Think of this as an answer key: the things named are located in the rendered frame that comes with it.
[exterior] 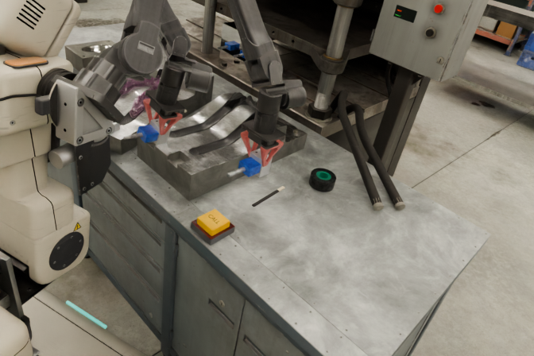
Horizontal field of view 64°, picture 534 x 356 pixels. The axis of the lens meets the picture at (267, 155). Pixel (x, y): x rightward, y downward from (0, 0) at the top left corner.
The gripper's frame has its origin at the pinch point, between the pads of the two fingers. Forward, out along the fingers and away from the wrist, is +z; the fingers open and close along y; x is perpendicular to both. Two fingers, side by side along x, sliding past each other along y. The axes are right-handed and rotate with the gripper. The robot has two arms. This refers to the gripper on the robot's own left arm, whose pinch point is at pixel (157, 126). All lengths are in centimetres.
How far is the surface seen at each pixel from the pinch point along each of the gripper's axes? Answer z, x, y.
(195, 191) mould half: 8.2, -1.0, -19.9
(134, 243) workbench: 54, -6, 1
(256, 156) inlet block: -8.2, -10.0, -27.5
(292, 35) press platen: -18, -78, 22
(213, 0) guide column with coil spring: -11, -76, 69
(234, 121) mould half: -2.0, -24.9, -6.0
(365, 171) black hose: -6, -46, -44
